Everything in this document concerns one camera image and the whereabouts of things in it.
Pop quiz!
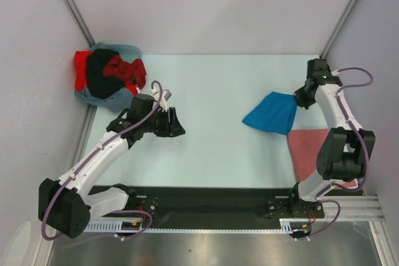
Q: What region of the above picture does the white slotted cable duct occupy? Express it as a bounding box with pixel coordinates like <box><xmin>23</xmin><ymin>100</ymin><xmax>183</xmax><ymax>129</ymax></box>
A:
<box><xmin>84</xmin><ymin>220</ymin><xmax>309</xmax><ymax>234</ymax></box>

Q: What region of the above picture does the bright red t-shirt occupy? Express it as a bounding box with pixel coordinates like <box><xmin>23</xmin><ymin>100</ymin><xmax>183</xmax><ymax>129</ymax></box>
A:
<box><xmin>74</xmin><ymin>50</ymin><xmax>92</xmax><ymax>92</ymax></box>

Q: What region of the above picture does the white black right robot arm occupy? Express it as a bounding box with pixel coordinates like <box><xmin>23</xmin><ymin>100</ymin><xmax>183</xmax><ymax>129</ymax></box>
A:
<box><xmin>287</xmin><ymin>59</ymin><xmax>375</xmax><ymax>217</ymax></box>

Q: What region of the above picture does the aluminium corner post right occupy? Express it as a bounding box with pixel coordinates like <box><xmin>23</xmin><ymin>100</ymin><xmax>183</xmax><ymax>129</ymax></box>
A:
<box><xmin>319</xmin><ymin>0</ymin><xmax>360</xmax><ymax>59</ymax></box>

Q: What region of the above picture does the folded pink t-shirt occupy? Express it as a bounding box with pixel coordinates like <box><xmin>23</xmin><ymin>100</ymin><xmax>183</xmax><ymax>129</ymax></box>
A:
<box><xmin>286</xmin><ymin>128</ymin><xmax>358</xmax><ymax>189</ymax></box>

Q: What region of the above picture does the black t-shirt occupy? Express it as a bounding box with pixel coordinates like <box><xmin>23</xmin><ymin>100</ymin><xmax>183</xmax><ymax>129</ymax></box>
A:
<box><xmin>86</xmin><ymin>49</ymin><xmax>125</xmax><ymax>99</ymax></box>

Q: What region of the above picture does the aluminium corner post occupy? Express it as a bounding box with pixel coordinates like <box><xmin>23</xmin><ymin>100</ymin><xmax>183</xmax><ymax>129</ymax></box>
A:
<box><xmin>63</xmin><ymin>0</ymin><xmax>95</xmax><ymax>47</ymax></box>
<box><xmin>319</xmin><ymin>0</ymin><xmax>360</xmax><ymax>59</ymax></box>

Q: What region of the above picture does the grey plastic basket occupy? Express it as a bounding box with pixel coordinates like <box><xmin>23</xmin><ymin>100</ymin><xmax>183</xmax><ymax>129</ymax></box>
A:
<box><xmin>75</xmin><ymin>43</ymin><xmax>142</xmax><ymax>106</ymax></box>

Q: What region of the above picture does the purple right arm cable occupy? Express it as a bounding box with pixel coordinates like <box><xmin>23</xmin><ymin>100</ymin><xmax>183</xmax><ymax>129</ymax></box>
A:
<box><xmin>314</xmin><ymin>67</ymin><xmax>375</xmax><ymax>200</ymax></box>

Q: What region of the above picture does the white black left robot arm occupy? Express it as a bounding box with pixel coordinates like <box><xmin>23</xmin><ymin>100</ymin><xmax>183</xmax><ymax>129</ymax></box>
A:
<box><xmin>38</xmin><ymin>89</ymin><xmax>186</xmax><ymax>240</ymax></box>

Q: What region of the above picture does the grey t-shirt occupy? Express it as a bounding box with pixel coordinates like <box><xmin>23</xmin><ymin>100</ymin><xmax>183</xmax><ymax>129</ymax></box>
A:
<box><xmin>89</xmin><ymin>88</ymin><xmax>134</xmax><ymax>113</ymax></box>

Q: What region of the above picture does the aluminium front rail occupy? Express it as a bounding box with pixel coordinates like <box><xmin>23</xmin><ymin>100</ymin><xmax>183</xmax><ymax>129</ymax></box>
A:
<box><xmin>84</xmin><ymin>196</ymin><xmax>383</xmax><ymax>232</ymax></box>

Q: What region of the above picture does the aluminium corner post left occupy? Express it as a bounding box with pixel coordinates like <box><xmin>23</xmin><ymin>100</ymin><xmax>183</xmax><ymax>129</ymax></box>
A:
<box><xmin>63</xmin><ymin>0</ymin><xmax>95</xmax><ymax>47</ymax></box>

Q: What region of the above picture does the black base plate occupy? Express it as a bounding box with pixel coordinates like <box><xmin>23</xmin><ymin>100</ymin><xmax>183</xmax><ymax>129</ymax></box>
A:
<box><xmin>106</xmin><ymin>186</ymin><xmax>327</xmax><ymax>230</ymax></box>

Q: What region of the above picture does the blue t-shirt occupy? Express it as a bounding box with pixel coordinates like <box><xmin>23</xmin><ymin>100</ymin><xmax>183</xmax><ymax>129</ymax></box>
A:
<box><xmin>242</xmin><ymin>92</ymin><xmax>297</xmax><ymax>136</ymax></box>

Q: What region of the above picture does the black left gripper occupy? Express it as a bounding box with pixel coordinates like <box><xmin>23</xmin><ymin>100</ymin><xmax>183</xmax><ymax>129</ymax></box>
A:
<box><xmin>142</xmin><ymin>107</ymin><xmax>185</xmax><ymax>138</ymax></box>

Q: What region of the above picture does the dark red t-shirt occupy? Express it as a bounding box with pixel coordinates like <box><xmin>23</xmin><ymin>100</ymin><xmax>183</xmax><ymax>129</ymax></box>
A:
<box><xmin>102</xmin><ymin>55</ymin><xmax>147</xmax><ymax>88</ymax></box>

